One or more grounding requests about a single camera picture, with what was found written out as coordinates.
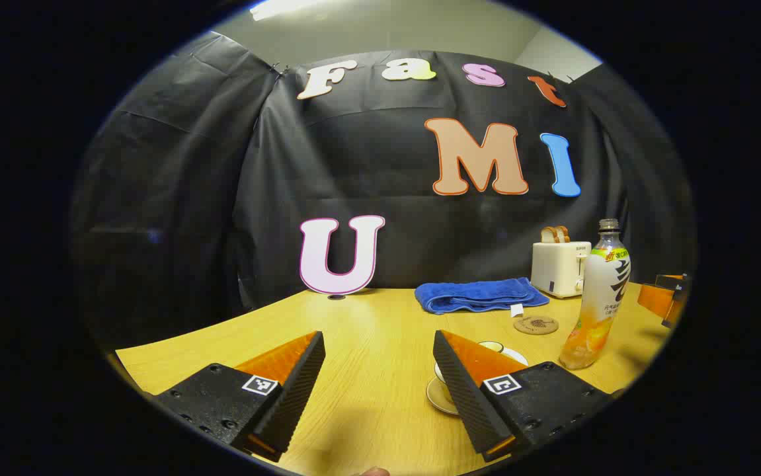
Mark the toasted bread slice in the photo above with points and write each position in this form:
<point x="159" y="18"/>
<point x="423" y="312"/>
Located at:
<point x="562" y="234"/>
<point x="547" y="235"/>

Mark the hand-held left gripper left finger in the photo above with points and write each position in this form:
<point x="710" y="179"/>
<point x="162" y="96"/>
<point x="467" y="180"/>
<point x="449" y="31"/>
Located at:
<point x="297" y="390"/>

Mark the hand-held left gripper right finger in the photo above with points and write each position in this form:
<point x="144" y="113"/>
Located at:
<point x="463" y="390"/>

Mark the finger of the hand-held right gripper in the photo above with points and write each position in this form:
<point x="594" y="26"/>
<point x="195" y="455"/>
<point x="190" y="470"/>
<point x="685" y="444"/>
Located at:
<point x="672" y="281"/>
<point x="654" y="301"/>

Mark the olive ceramic saucer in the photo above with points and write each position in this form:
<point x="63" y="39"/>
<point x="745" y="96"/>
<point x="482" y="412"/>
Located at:
<point x="438" y="396"/>

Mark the black backdrop cloth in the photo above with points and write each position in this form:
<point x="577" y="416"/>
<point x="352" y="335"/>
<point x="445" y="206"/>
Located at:
<point x="188" y="198"/>

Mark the round cork coaster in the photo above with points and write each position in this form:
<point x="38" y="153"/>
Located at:
<point x="536" y="324"/>

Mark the white toaster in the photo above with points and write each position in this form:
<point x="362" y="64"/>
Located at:
<point x="559" y="268"/>

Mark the labelled plastic water bottle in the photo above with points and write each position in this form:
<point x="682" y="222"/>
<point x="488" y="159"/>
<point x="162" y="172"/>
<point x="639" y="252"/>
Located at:
<point x="601" y="297"/>

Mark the folded blue towel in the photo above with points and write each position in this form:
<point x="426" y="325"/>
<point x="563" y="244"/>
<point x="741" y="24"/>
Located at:
<point x="479" y="294"/>

